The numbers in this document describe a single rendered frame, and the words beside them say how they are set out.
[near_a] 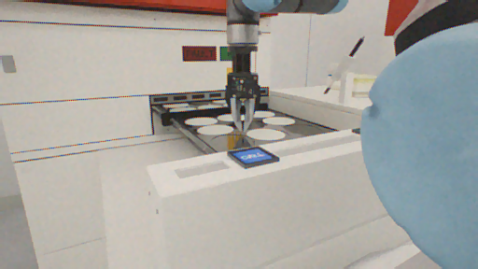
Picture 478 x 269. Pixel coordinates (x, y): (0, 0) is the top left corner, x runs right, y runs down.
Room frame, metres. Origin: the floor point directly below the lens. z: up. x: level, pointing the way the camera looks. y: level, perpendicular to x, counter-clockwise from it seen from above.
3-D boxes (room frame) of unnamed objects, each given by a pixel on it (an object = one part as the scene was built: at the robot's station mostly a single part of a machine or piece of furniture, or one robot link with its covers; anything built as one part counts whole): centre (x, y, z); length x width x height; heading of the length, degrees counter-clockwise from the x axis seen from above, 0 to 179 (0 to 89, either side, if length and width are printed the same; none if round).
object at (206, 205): (0.43, -0.14, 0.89); 0.55 x 0.09 x 0.14; 118
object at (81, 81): (0.89, 0.25, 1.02); 0.82 x 0.03 x 0.40; 118
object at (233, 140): (0.78, -0.02, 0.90); 0.34 x 0.34 x 0.01; 28
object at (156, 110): (0.96, 0.09, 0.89); 0.44 x 0.02 x 0.10; 118
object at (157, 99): (0.96, 0.09, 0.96); 0.44 x 0.01 x 0.02; 118
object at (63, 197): (1.19, 0.41, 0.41); 0.82 x 0.71 x 0.82; 118
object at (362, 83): (0.90, -0.39, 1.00); 0.07 x 0.07 x 0.07; 5
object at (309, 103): (0.87, -0.41, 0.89); 0.62 x 0.35 x 0.14; 28
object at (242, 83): (0.66, 0.00, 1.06); 0.09 x 0.08 x 0.12; 179
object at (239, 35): (0.67, -0.01, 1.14); 0.08 x 0.08 x 0.05
